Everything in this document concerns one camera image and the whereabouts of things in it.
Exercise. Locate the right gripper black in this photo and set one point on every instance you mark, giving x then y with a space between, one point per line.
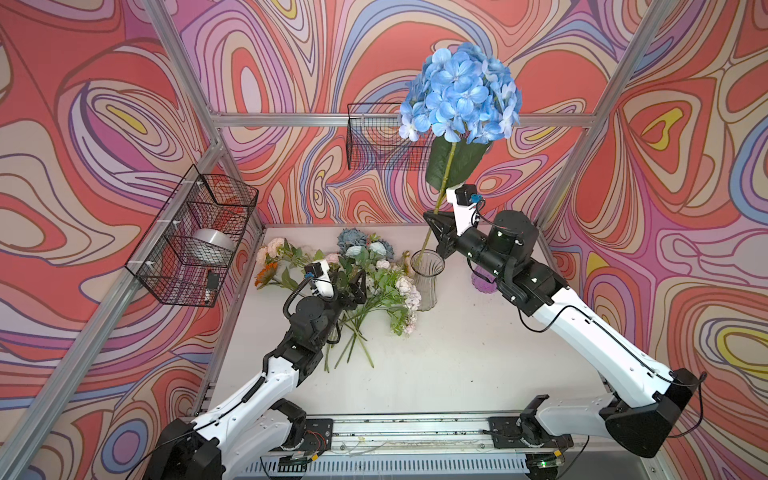
448 232

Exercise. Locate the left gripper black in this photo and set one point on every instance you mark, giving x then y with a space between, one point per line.
354 299

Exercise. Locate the clear glass vase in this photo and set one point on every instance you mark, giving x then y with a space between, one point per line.
427 265

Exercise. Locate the pale pink hydrangea bunch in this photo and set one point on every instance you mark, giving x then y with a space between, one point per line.
401 297

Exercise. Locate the cream pink rose stem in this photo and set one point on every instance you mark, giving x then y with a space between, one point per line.
281 250

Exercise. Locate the blue hydrangea stem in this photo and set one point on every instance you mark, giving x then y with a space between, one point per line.
466 100

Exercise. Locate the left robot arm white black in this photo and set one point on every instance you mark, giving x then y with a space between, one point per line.
258 417

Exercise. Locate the purple glass vase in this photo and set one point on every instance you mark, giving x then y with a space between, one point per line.
483 281

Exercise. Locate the lilac white flower bunch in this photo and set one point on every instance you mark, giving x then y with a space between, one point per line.
349 330

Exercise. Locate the orange artificial daisy flower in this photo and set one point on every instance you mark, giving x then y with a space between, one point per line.
266 275

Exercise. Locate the small black device in basket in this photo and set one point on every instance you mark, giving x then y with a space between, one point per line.
212 284

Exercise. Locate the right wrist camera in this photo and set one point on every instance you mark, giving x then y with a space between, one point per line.
467 195

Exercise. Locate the black wire basket back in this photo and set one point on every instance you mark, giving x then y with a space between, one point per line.
373 142

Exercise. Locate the black wire basket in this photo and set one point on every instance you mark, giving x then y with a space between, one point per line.
373 142
174 267

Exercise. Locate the black wire basket left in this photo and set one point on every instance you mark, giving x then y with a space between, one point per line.
174 267

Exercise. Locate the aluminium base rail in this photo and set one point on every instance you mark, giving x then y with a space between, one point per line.
467 445

